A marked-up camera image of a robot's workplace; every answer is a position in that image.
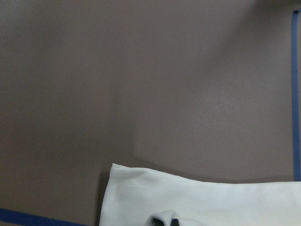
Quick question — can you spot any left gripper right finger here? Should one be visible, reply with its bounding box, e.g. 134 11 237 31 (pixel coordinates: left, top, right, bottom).
171 218 179 226

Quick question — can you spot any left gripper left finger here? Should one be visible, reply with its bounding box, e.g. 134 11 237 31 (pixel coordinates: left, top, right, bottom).
151 218 164 226

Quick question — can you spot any cream long-sleeve cat shirt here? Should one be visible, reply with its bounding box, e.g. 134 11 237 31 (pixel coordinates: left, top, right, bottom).
99 164 301 226

